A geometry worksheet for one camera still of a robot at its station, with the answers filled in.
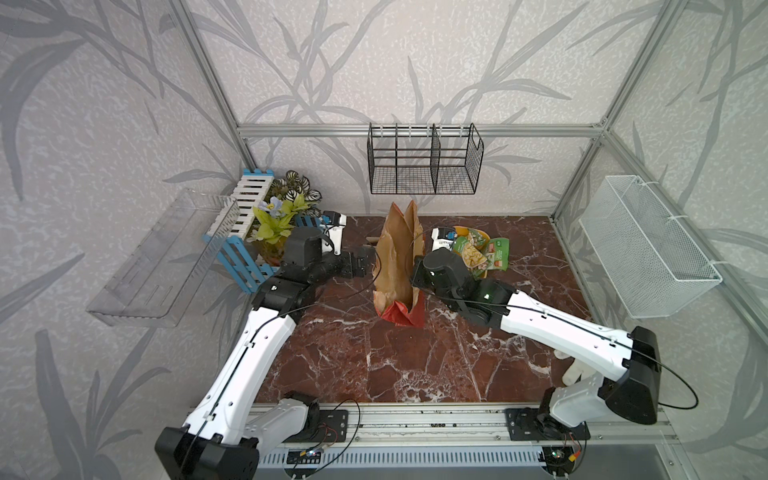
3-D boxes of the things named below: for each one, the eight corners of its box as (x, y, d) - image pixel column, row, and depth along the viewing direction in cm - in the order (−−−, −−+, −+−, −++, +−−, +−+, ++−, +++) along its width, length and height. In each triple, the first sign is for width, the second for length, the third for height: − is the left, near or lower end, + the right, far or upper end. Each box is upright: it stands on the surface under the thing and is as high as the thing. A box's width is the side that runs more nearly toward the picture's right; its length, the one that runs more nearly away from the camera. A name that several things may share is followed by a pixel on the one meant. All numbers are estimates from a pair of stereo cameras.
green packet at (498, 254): (483, 278, 104) (489, 262, 96) (486, 252, 111) (491, 235, 103) (501, 282, 103) (509, 266, 95) (502, 255, 110) (509, 238, 103)
